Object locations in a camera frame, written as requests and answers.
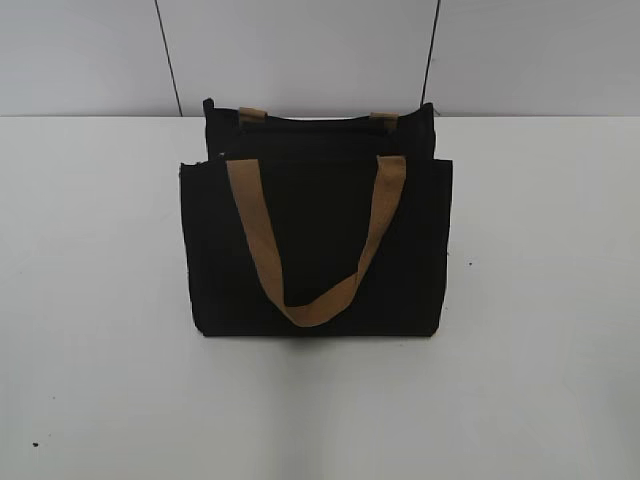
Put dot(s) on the black canvas tote bag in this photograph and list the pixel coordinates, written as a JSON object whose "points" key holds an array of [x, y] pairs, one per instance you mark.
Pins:
{"points": [[317, 177]]}

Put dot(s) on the tan front bag handle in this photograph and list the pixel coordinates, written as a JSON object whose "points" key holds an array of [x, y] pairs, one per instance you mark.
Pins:
{"points": [[245, 181]]}

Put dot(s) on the tan bag handle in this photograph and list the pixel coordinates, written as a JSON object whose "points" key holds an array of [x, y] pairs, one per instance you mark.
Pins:
{"points": [[245, 181], [253, 115]]}

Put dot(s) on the tan rear bag handle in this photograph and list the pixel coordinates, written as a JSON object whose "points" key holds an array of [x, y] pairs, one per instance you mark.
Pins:
{"points": [[253, 115]]}

